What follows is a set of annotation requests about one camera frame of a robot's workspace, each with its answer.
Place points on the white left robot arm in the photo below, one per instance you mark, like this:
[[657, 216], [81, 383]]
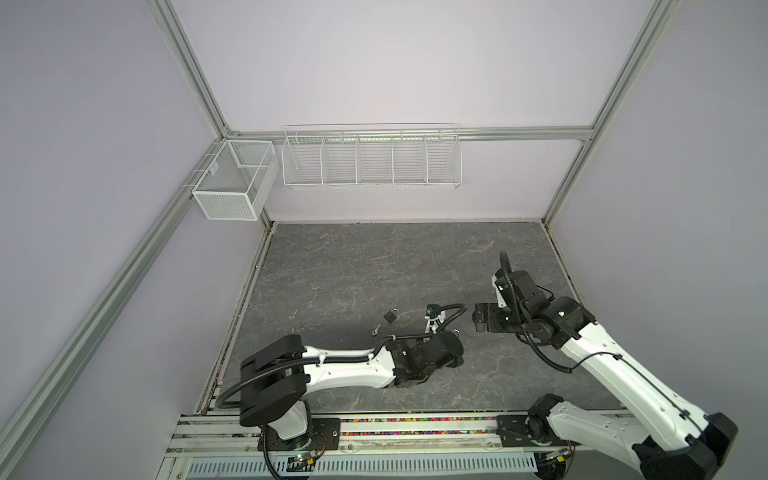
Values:
[[275, 380]]

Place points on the black padlock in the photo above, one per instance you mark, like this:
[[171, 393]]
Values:
[[392, 315]]

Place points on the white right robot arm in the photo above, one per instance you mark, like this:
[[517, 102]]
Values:
[[667, 437]]

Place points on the aluminium enclosure frame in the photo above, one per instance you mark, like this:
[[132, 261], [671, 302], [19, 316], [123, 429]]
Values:
[[34, 414]]

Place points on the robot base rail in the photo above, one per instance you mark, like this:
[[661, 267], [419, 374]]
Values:
[[363, 445]]

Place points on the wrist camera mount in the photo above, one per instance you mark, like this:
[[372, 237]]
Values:
[[435, 317], [501, 289]]

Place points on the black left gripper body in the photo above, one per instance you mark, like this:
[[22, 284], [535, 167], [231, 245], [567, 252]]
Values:
[[454, 364]]

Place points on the white wire shelf basket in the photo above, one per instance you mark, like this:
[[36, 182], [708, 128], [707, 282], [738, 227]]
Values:
[[388, 155]]

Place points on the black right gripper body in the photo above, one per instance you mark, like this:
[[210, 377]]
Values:
[[497, 319]]

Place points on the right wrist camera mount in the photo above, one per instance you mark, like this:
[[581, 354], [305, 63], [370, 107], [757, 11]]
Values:
[[501, 289]]

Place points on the white mesh box basket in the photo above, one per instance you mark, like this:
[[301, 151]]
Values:
[[237, 180]]

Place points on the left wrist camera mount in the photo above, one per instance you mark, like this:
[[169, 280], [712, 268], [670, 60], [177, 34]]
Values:
[[435, 317]]

